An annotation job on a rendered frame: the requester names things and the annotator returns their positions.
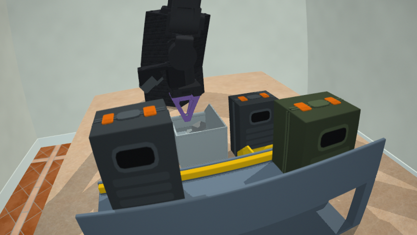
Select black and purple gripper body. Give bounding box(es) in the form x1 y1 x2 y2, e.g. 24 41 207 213
167 66 202 98

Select dark green hard case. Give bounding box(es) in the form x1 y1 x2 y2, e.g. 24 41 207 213
272 91 361 174

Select grey bin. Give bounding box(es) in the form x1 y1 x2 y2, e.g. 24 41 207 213
170 103 228 168

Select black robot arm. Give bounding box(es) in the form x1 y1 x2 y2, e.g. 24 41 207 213
137 0 205 93

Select yellow open bin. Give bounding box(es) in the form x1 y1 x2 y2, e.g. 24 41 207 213
237 144 273 156

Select dark grey tool case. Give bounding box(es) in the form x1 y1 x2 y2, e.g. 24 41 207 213
88 98 185 210

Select yellow flat bar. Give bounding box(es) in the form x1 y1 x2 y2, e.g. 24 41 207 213
98 151 273 194

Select black tool case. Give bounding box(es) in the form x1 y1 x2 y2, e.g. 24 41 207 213
228 90 278 157

